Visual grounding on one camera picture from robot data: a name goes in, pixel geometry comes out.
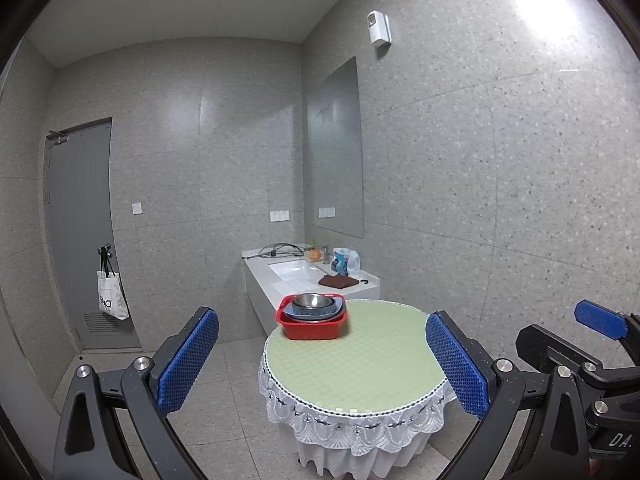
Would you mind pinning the medium steel bowl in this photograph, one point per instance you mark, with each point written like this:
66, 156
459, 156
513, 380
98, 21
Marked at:
312, 301

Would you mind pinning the metal door closer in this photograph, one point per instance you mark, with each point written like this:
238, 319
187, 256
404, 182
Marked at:
57, 137

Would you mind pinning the clear plastic bag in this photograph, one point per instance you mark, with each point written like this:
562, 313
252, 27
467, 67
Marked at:
347, 261

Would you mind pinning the white wall outlet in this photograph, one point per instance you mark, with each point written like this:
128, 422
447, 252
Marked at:
279, 215

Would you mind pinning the large steel bowl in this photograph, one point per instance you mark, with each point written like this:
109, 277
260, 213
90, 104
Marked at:
331, 304

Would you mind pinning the white sink counter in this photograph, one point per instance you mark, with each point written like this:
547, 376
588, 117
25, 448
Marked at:
257, 290

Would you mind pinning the metal faucet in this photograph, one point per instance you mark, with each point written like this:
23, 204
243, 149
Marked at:
326, 254

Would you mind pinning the grey door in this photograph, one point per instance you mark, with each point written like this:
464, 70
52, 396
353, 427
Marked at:
75, 220

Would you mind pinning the wall mirror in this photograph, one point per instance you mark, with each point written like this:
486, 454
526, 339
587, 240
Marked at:
335, 150

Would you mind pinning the white tote bag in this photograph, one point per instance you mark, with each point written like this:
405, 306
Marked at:
112, 297

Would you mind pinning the metal bowls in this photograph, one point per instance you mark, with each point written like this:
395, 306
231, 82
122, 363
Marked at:
337, 313

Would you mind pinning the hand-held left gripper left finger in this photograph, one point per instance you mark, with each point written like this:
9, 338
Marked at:
187, 360

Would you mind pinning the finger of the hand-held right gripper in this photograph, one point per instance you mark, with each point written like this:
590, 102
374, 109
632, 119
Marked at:
545, 347
600, 317

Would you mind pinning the orange soap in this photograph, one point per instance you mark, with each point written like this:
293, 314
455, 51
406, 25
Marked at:
315, 254

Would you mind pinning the white light switch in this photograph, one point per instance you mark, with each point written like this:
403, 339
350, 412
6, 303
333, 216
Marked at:
137, 208

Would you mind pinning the white sink basin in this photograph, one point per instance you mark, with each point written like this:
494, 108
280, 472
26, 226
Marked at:
295, 270

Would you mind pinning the round table with green cloth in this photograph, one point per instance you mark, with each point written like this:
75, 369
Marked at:
350, 360

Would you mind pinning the brown cloth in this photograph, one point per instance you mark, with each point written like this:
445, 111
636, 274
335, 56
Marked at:
337, 281

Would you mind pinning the red plastic basin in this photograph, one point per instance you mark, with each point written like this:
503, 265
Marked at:
310, 332

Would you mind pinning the white wall dispenser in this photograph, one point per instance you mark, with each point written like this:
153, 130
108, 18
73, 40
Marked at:
378, 29

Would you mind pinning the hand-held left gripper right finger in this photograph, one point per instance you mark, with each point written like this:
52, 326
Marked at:
457, 365

